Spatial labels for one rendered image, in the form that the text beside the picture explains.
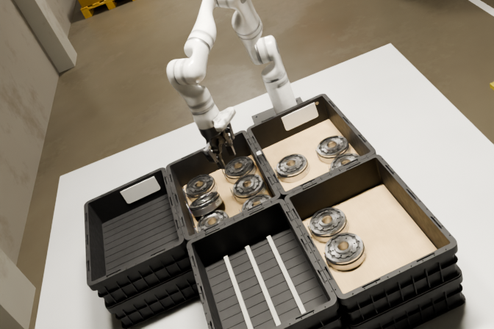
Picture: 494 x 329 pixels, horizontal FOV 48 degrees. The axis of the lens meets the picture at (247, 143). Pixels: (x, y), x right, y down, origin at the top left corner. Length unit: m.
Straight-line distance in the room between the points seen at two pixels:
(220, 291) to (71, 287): 0.67
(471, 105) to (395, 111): 1.18
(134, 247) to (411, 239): 0.85
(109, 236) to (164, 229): 0.21
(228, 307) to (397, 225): 0.50
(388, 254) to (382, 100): 0.87
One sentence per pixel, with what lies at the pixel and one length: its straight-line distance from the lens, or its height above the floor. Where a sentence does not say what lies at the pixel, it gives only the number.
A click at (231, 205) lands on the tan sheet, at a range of 1.75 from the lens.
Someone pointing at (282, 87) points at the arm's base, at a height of 0.90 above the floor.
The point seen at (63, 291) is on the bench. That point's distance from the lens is 2.06.
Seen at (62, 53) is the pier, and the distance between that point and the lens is 5.68.
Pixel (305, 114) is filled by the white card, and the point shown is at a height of 0.89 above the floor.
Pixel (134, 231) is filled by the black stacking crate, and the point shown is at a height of 0.83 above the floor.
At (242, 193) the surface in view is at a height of 0.86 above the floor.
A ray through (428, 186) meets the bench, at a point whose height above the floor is 0.70.
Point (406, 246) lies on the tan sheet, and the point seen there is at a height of 0.83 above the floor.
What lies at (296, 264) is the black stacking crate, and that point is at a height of 0.83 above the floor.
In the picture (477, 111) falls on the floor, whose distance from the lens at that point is 3.21.
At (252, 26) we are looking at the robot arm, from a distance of 1.80.
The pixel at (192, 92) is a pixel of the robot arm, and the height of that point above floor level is 1.26.
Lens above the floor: 1.95
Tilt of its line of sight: 35 degrees down
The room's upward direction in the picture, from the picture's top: 23 degrees counter-clockwise
